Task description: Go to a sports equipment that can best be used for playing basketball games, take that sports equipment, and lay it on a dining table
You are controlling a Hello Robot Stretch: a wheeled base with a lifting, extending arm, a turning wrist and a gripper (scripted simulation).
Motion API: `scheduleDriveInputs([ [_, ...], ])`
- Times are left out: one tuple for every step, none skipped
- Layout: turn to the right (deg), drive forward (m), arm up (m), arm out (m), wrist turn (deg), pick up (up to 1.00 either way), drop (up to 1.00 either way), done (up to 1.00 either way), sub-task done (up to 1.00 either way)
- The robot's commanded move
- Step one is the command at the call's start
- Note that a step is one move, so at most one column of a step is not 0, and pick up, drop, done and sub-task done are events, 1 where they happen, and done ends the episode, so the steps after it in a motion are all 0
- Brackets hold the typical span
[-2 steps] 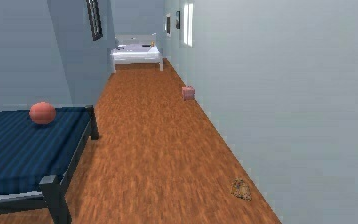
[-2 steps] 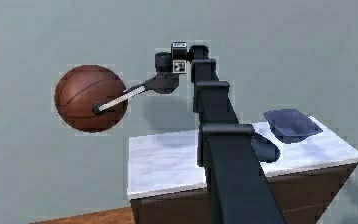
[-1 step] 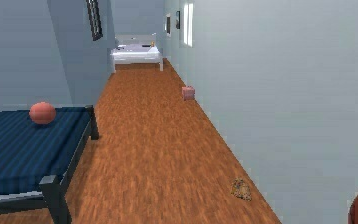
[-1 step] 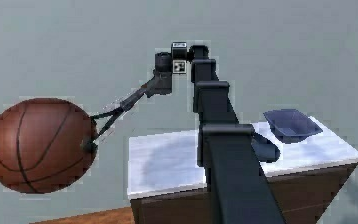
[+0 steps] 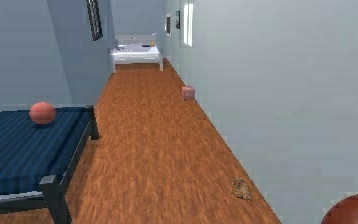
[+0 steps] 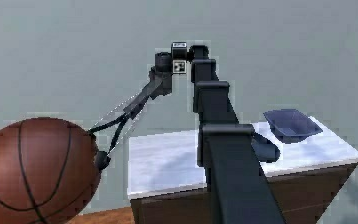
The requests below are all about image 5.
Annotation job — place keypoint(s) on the brown basketball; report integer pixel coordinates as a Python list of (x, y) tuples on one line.
[(350, 210)]

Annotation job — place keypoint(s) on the pink box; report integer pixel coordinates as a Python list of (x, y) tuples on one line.
[(188, 93)]

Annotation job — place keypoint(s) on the white bed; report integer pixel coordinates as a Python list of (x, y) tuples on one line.
[(136, 53)]

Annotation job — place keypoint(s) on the small yellow object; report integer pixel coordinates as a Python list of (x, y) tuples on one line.
[(152, 43)]

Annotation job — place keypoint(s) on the pale framed picture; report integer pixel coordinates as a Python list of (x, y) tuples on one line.
[(168, 24)]

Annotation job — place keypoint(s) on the white window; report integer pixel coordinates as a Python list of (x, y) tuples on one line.
[(188, 24)]

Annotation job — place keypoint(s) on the small dark framed picture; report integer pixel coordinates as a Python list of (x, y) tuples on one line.
[(178, 19)]

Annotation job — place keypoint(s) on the brown speckled cloth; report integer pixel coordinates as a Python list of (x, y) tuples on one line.
[(241, 190)]

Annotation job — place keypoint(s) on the orange round ball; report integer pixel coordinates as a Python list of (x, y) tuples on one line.
[(42, 113)]

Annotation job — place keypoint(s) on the blue striped bed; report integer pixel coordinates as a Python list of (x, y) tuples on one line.
[(23, 146)]

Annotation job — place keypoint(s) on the black framed wall picture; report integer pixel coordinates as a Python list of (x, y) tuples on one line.
[(94, 18)]

